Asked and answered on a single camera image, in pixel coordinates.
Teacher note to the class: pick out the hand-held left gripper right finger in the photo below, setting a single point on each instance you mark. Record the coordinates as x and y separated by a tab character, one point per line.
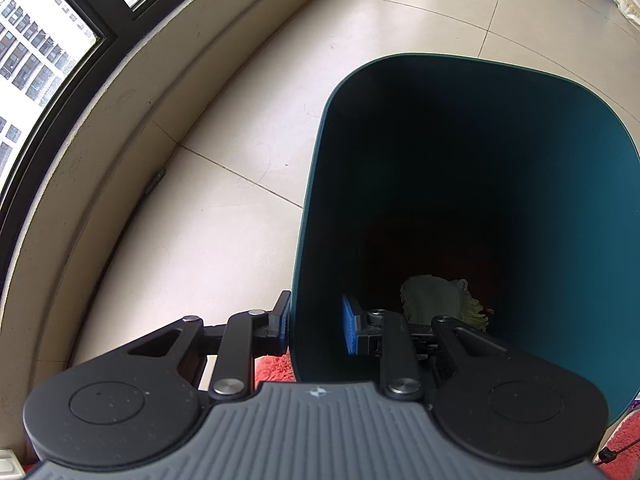
350	327

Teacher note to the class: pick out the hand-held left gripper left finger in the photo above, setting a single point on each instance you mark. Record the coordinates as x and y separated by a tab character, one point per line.
283	325

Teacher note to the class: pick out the dark teal trash bin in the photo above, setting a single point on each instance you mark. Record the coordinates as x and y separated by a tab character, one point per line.
575	185

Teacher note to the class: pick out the red fluffy mat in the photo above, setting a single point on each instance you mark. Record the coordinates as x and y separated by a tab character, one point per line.
272	370

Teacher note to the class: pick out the white plastic box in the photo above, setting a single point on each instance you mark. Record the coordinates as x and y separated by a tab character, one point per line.
10	465

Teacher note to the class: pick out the white plastic bag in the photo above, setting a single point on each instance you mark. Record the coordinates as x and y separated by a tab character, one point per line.
629	0

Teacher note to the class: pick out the black window frame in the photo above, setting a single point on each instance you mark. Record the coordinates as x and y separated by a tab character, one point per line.
112	22

